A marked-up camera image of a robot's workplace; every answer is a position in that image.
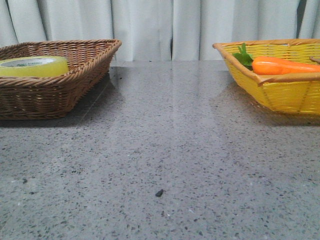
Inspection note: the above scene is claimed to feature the yellow tape roll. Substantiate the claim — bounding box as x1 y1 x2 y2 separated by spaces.
0 56 69 77

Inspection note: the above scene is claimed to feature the small black debris crumb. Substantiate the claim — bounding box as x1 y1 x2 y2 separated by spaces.
155 189 164 197

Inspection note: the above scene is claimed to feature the white curtain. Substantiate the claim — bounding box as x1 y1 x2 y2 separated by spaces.
0 0 320 61

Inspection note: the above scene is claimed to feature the orange toy carrot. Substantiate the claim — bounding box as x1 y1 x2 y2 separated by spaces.
232 43 320 75

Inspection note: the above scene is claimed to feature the brown wicker basket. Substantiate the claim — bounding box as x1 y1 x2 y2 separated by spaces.
0 39 122 120

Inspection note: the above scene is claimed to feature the yellow woven basket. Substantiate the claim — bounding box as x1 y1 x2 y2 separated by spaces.
213 38 320 115

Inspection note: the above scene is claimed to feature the brown ginger root toy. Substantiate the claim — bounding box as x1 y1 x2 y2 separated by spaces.
309 56 320 64

